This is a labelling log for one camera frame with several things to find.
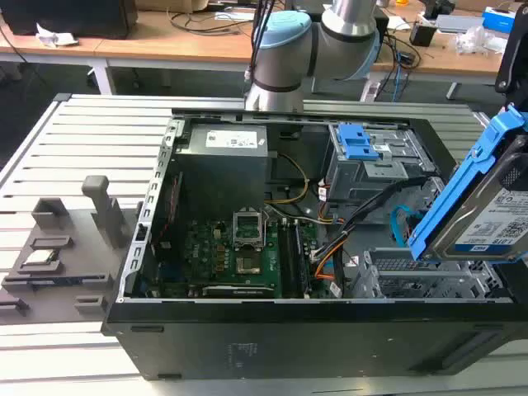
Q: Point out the blue cardboard box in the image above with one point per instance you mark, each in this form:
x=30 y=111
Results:
x=499 y=20

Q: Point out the blue plastic drive bracket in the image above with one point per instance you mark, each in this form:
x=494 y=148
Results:
x=355 y=142

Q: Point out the black expansion slot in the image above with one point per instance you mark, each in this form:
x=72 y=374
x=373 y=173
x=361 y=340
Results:
x=237 y=291

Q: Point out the black open PC case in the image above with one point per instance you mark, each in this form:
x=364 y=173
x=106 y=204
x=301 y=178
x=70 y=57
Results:
x=288 y=342

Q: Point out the silver drive cage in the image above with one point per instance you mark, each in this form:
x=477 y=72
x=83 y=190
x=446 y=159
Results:
x=371 y=177

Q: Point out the grey parts rack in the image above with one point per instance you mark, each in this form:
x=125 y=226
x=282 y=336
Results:
x=82 y=264

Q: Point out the wooden desk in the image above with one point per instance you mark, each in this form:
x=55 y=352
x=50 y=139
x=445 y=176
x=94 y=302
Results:
x=165 y=45

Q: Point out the CPU socket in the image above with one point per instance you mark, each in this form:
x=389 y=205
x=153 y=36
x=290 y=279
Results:
x=249 y=265

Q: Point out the hard disk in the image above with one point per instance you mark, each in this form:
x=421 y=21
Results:
x=462 y=194

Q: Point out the clear plastic bag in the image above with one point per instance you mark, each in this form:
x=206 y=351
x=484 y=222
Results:
x=478 y=41

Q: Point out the white power strip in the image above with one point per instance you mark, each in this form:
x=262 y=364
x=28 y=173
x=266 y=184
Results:
x=370 y=90

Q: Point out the flat grey box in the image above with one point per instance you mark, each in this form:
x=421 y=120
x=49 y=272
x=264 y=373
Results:
x=458 y=24

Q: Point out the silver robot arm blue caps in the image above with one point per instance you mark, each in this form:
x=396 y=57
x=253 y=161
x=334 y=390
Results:
x=284 y=62

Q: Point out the RAM stick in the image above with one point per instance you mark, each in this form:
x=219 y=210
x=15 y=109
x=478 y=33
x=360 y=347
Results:
x=53 y=280

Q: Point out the black RAM slot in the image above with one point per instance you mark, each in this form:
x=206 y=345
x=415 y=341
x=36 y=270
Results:
x=301 y=260
x=287 y=260

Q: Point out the grey power supply unit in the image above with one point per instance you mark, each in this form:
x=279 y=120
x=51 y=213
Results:
x=222 y=173

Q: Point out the silver disk bay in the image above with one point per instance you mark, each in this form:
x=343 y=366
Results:
x=412 y=280

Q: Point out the green motherboard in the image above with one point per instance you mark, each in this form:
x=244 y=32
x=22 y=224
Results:
x=206 y=264

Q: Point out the large black box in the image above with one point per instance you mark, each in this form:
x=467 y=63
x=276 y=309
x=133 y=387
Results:
x=70 y=16

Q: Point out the crumpled white paper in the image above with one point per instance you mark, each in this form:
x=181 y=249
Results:
x=55 y=37

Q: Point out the silver CPU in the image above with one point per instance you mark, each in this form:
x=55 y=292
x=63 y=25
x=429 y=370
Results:
x=40 y=256

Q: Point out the small black box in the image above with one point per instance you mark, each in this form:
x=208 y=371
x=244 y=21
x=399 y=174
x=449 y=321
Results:
x=422 y=34

